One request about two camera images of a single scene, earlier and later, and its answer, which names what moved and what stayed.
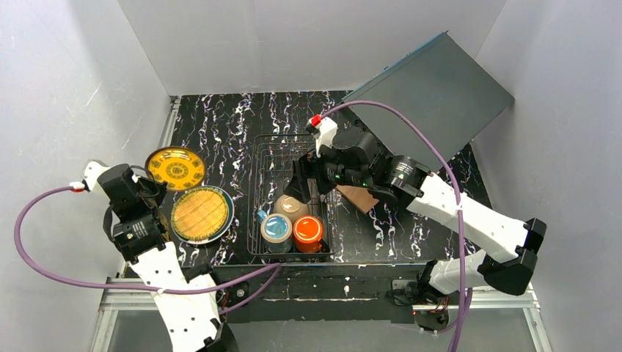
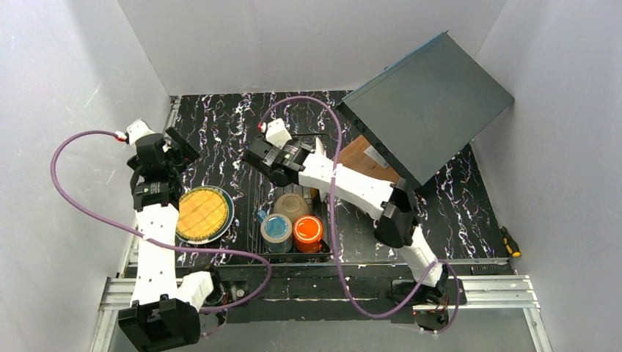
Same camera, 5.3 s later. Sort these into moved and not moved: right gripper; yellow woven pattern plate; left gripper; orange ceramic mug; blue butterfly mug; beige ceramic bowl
Moved: right gripper; left gripper
Not moved: beige ceramic bowl; yellow woven pattern plate; orange ceramic mug; blue butterfly mug
